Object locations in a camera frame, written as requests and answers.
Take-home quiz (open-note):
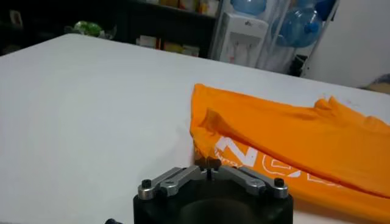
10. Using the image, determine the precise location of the white wire jug rack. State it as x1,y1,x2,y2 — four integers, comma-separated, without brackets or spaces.
210,0,341,77

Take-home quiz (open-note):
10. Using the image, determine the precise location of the orange t-shirt with white print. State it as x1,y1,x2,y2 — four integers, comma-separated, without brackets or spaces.
189,83,390,223

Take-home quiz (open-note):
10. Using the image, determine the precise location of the white striped medicine box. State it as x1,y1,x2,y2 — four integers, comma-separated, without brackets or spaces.
136,35,158,49

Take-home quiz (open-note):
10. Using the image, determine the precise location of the yellow green medicine box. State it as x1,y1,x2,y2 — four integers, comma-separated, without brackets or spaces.
164,41,183,54

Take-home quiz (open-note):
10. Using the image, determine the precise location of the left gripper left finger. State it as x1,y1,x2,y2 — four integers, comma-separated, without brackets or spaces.
137,158,211,201

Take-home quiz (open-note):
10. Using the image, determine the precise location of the green plastic bag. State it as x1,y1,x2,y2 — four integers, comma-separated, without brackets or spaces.
73,20,103,37

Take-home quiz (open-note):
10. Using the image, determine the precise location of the grey striped clothes pile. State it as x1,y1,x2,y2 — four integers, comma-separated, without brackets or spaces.
370,73,390,88

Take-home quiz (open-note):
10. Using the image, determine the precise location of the black shelving unit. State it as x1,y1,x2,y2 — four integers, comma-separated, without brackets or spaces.
0,0,225,58

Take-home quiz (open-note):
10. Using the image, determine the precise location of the white water dispenser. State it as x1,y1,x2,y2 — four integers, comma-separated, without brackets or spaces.
219,12,269,68

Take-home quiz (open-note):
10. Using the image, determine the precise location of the blue labelled water jug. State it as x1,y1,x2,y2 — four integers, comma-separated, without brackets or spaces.
230,0,268,16

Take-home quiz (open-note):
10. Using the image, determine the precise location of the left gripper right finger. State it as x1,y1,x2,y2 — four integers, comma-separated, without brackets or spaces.
210,159,289,199

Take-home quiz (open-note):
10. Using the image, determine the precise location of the large cardboard box with flap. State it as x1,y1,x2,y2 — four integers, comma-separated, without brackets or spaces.
360,82,390,95

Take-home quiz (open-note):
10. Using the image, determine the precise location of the green white medicine box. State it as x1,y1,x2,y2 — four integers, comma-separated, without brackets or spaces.
182,44,200,57

